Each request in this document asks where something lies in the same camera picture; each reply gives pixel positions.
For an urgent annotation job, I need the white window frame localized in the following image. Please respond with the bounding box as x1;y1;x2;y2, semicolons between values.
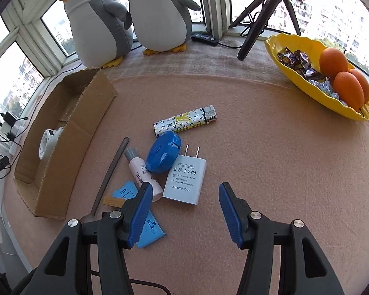
0;0;302;80

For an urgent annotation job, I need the white charger plug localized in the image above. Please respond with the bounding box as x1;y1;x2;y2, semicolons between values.
162;145;207;206

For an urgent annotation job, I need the large penguin plush toy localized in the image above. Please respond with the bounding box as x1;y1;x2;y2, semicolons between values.
57;0;134;69

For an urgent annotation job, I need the blue round tape measure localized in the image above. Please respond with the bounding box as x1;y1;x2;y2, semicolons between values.
145;131;183;173

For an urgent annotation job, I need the pile of wrapped candies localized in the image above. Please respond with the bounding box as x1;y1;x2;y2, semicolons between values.
276;47;348;105

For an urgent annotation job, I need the orange fruit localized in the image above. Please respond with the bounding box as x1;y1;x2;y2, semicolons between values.
333;72;365;111
349;68;369;104
319;47;349;79

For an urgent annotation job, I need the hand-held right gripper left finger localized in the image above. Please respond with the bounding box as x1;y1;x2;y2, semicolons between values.
12;183;154;295

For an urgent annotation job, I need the yellow plastic bowl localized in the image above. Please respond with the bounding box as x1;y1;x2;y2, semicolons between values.
264;32;369;121

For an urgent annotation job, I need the small penguin plush toy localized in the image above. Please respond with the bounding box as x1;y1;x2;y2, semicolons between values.
123;0;202;56

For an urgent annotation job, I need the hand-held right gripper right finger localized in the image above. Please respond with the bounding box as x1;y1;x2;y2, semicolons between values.
218;182;346;295

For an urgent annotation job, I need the brown cardboard box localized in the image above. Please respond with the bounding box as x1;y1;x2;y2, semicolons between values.
13;68;118;220

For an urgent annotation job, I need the black inline controller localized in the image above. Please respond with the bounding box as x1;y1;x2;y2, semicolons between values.
191;34;220;46

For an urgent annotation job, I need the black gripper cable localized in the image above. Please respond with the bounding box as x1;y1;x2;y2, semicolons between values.
89;269;171;295

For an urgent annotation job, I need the checked beige cloth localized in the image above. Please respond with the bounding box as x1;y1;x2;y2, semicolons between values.
61;35;283;82

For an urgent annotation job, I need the black controller cable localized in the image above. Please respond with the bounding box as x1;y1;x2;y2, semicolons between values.
218;26;265;50

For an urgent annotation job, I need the tan flat piece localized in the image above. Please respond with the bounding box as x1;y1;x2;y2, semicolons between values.
103;197;125;207

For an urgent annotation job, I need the grey metal spoon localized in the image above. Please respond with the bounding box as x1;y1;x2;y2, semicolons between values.
80;137;130;223

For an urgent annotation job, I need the black tripod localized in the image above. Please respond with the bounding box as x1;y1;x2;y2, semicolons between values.
230;0;302;61

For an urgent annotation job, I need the patterned white lighter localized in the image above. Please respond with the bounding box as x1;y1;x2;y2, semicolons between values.
153;105;217;139

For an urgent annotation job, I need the white power strip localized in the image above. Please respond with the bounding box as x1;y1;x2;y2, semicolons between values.
0;123;23;139

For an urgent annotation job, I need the white plastic device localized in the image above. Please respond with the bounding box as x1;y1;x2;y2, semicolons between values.
38;127;65;160

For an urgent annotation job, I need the small pink cosmetic tube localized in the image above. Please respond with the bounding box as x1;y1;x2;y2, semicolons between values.
124;148;163;203

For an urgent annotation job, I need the blue phone stand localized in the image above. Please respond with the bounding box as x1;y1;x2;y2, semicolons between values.
111;181;167;249

